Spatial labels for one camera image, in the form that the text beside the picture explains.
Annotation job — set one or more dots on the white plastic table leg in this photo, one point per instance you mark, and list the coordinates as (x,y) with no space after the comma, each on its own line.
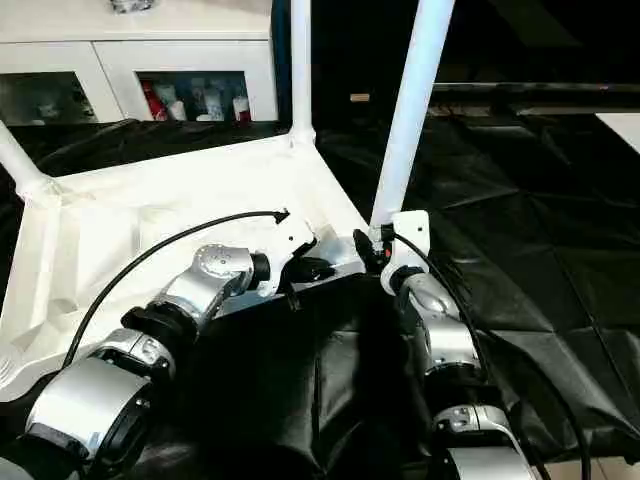
(20,160)
(301,70)
(4,372)
(410,115)

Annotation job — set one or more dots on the white plastic table top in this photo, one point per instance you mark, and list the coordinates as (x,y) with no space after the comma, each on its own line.
(125,210)

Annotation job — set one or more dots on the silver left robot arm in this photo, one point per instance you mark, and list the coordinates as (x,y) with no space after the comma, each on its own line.
(100,395)

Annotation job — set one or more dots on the black plastic sheet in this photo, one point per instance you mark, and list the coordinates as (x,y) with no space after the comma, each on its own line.
(525,210)

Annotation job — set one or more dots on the small tan label tag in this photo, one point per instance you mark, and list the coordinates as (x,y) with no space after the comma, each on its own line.
(360,97)

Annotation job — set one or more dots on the metal rod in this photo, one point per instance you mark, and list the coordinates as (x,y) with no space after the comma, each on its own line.
(540,88)

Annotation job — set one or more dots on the black backdrop cloth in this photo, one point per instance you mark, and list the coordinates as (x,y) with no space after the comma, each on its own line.
(540,35)

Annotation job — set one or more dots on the white flat board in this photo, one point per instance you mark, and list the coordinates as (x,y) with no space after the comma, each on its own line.
(620,131)

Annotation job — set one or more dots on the white glass-door cabinet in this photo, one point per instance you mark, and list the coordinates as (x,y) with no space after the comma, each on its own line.
(125,45)

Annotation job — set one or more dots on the small grey patterned ornament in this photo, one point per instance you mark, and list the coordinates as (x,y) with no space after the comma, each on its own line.
(130,5)

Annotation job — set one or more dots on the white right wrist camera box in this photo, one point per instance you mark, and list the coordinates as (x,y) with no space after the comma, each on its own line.
(410,235)

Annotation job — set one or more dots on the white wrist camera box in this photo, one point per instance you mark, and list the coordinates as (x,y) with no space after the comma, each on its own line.
(410,235)
(295,235)

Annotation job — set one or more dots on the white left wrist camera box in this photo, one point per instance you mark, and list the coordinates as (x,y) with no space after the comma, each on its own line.
(295,235)

